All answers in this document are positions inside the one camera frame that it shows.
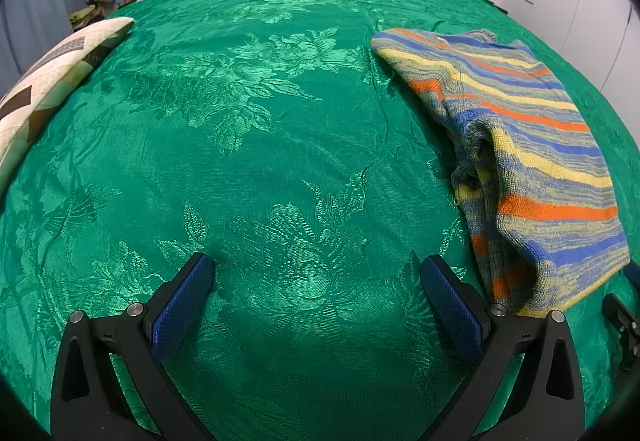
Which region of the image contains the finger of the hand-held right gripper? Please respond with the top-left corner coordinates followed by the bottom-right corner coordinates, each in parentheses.
top-left (601, 293), bottom-right (640, 374)

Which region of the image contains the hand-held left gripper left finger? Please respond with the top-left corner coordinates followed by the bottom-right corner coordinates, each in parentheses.
top-left (50, 252), bottom-right (217, 441)

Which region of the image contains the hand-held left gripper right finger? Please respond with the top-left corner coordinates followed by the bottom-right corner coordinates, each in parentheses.
top-left (420, 255), bottom-right (586, 441)

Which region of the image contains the striped knitted sweater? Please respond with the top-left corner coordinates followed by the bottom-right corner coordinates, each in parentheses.
top-left (371, 27), bottom-right (631, 319)

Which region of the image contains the green floral blanket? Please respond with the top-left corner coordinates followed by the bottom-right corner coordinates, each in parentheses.
top-left (0, 0), bottom-right (640, 441)

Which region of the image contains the beige patterned cushion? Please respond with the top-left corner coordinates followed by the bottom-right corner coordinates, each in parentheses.
top-left (0, 16), bottom-right (136, 192)

